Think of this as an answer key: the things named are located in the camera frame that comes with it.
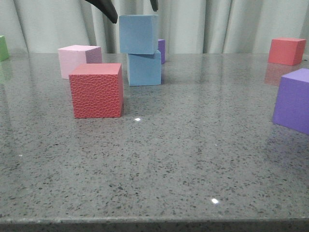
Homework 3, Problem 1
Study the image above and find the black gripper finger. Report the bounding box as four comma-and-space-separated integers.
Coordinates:
86, 0, 118, 24
150, 0, 158, 11

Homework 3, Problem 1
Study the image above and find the light blue foam cube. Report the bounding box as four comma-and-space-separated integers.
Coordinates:
127, 50, 161, 86
119, 15, 159, 55

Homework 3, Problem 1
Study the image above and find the far purple foam cube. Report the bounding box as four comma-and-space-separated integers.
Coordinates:
158, 39, 166, 64

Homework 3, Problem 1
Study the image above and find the purple foam cube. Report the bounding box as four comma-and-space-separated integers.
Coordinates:
272, 68, 309, 134
158, 39, 166, 64

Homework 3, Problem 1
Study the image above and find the pink foam cube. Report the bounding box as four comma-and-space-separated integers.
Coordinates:
58, 45, 102, 79

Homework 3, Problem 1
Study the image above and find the grey-white curtain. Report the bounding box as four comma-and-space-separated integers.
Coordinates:
0, 0, 309, 54

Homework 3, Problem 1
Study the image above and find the near red foam cube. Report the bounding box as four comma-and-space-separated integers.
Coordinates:
69, 63, 124, 118

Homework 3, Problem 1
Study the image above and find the red foam cube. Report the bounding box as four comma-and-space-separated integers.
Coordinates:
268, 37, 307, 66
69, 63, 124, 118

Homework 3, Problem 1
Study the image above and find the green foam cube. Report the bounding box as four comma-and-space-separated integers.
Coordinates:
0, 35, 9, 61

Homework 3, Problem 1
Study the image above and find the far red foam cube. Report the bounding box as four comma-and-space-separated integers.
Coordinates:
268, 37, 307, 66

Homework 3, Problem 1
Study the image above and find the near purple foam cube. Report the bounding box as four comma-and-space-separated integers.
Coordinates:
272, 68, 309, 134

